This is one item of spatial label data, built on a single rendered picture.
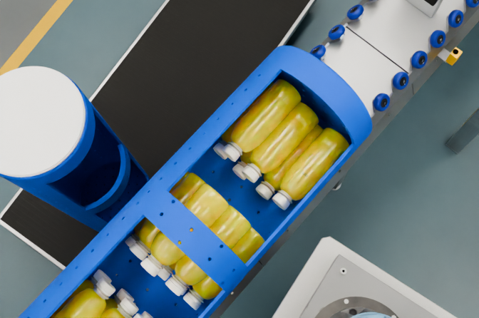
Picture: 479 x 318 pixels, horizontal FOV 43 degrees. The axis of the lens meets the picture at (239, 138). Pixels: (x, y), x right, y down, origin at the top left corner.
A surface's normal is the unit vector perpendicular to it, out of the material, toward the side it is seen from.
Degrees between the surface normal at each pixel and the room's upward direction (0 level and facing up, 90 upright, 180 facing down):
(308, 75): 6
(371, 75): 0
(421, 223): 0
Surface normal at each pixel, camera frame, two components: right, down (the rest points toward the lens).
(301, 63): -0.29, -0.48
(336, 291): -0.06, -0.31
